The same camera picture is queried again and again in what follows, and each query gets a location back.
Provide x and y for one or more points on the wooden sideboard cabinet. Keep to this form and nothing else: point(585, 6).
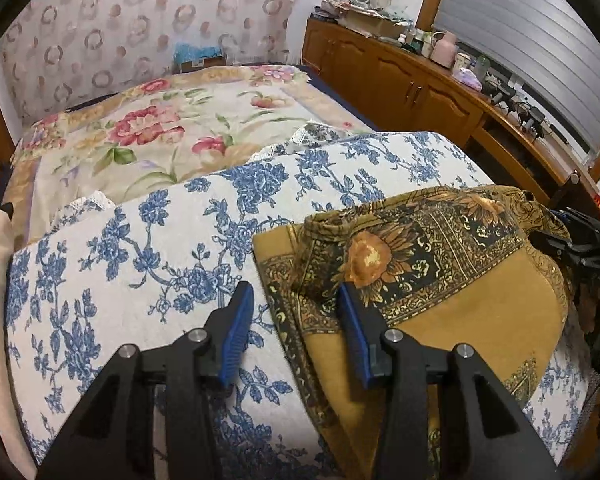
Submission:
point(380, 70)

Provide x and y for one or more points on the blue floral bedspread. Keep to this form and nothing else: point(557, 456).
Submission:
point(130, 270)

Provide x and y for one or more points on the brown sunflower print shirt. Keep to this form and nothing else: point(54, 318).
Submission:
point(455, 300)

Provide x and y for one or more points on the person's right hand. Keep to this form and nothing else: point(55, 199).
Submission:
point(590, 307)

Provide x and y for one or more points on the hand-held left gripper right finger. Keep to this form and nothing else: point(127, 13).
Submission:
point(352, 335)

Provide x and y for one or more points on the pink thermos jug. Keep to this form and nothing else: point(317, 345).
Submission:
point(444, 50)

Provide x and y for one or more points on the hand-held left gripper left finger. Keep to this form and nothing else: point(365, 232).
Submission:
point(236, 340)

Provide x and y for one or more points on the cardboard box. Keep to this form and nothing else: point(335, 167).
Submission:
point(375, 22)

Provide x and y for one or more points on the purple cloth bundle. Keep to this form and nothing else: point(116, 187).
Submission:
point(467, 80)

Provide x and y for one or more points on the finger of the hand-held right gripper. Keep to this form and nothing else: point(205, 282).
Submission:
point(565, 242)

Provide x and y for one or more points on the blue plastic bag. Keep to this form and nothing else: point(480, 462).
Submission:
point(197, 52)

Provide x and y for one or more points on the pink floral blanket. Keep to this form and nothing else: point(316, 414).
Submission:
point(155, 135)

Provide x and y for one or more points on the grey window blind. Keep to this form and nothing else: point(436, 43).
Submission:
point(530, 25)

